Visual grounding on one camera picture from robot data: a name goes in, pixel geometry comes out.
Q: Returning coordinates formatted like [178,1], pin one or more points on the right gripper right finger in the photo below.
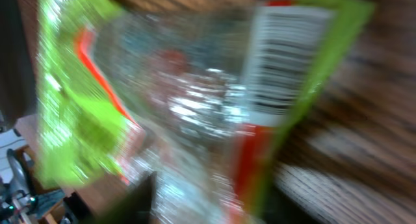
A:
[279,209]

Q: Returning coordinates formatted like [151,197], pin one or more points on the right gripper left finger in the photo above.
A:
[132,208]

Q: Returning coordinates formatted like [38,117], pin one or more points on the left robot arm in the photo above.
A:
[18,185]

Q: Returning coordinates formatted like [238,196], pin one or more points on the green snack packet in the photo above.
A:
[196,94]

